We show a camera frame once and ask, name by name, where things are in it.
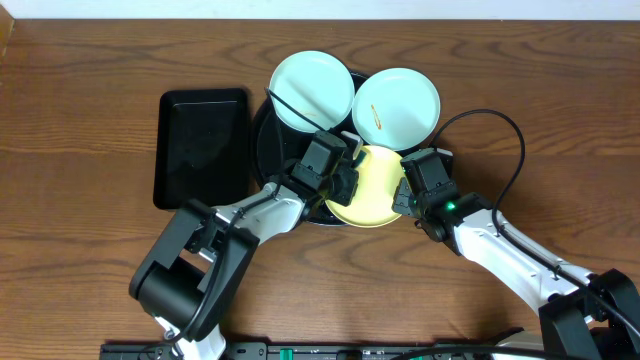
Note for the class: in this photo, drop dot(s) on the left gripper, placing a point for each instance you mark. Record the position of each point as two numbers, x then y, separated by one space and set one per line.
343 185

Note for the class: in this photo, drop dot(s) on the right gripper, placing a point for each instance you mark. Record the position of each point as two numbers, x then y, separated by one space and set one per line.
400 198

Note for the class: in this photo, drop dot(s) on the yellow plate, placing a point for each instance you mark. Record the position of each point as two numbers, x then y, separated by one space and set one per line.
380 173

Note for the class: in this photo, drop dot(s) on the light blue plate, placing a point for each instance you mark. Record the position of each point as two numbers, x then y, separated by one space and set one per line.
317 85
397 108

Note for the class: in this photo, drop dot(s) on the green yellow sponge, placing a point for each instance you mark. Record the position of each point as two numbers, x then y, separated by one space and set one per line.
359 159

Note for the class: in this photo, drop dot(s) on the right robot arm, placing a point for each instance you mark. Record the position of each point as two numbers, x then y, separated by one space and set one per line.
581 314

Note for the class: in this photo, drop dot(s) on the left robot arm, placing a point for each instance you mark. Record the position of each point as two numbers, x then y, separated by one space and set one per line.
190 276

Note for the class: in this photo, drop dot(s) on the black round tray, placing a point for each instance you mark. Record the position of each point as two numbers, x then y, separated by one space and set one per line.
272 141

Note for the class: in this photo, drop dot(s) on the black rectangular tray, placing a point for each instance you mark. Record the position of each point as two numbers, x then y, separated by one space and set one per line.
202 148

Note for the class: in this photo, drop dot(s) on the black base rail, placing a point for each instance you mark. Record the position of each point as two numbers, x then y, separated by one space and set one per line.
257 350

